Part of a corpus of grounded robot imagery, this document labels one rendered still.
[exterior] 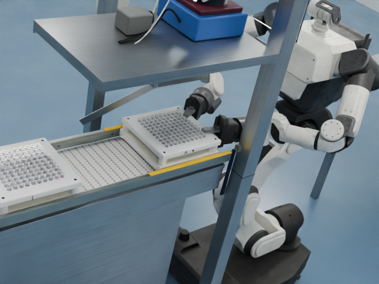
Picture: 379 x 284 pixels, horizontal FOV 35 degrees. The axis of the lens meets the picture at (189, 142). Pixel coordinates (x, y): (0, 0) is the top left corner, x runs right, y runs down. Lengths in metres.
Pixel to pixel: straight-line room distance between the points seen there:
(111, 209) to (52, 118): 2.08
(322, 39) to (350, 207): 1.66
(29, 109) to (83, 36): 2.29
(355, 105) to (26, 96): 2.49
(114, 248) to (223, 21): 0.83
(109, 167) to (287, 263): 1.24
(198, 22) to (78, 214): 0.66
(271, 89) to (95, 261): 0.80
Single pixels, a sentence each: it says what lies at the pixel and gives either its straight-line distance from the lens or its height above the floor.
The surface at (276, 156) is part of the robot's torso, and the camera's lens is 2.43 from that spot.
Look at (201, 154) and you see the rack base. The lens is 2.04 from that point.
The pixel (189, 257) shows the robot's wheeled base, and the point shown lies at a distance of 2.77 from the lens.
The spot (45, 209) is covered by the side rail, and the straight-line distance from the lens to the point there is 1.74.
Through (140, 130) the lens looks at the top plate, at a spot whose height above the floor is 0.99.
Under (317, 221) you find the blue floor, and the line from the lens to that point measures 3.55.
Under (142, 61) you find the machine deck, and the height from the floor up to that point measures 1.35.
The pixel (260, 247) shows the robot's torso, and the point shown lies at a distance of 2.75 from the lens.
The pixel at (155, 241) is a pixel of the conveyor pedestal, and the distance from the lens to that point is 2.20.
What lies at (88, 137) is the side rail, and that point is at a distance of 2.04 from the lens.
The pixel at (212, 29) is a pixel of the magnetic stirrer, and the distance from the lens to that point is 1.84.
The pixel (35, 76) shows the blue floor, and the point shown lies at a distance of 4.37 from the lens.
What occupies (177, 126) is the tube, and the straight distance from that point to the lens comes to 2.06.
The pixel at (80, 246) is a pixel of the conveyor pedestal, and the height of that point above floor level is 0.69.
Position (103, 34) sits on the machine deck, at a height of 1.35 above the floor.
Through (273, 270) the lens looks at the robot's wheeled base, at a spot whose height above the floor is 0.17.
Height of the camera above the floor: 2.05
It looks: 32 degrees down
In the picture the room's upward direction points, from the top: 13 degrees clockwise
